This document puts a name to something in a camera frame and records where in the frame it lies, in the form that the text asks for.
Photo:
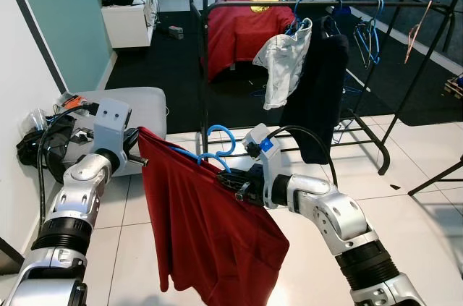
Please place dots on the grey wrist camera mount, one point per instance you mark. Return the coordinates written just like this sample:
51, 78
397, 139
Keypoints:
111, 124
262, 158

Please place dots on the orange packet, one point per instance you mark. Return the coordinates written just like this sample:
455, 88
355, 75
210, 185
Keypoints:
71, 100

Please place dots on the white cabinet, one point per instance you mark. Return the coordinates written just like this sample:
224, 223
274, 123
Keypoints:
126, 24

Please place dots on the dark navy garment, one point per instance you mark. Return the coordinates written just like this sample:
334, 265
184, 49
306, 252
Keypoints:
318, 96

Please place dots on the black metal clothes rack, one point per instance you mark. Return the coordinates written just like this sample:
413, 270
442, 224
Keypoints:
325, 4

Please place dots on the dark red T-shirt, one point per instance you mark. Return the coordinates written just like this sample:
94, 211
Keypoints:
210, 234

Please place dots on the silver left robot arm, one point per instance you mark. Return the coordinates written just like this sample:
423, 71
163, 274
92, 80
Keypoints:
69, 205

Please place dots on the black floor rug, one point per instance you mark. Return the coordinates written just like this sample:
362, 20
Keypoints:
152, 74

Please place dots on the clear plastic cup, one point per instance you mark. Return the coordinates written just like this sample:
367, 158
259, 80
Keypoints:
34, 119

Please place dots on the small grey box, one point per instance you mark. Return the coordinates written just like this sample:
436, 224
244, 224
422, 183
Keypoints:
175, 31

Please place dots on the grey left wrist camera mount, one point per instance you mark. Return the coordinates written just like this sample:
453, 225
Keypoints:
111, 124

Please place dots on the red cloth covered table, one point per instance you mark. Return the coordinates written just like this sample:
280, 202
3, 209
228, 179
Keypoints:
239, 31

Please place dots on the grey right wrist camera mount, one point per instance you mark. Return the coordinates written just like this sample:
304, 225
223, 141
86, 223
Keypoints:
262, 158

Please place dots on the black tripod stand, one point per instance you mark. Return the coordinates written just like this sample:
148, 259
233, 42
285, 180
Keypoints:
438, 177

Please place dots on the yellow cloth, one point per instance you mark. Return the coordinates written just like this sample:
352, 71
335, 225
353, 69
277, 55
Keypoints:
262, 4

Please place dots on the blue plastic hanger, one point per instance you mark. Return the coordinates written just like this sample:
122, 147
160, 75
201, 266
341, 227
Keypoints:
296, 22
219, 131

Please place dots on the orange hanger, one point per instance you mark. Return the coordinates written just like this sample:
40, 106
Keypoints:
418, 31

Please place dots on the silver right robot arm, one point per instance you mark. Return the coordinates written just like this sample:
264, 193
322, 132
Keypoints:
340, 219

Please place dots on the wooden pallet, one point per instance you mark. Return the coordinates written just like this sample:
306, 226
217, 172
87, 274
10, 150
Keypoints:
454, 87

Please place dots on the blue hangers bundle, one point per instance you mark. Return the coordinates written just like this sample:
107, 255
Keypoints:
369, 35

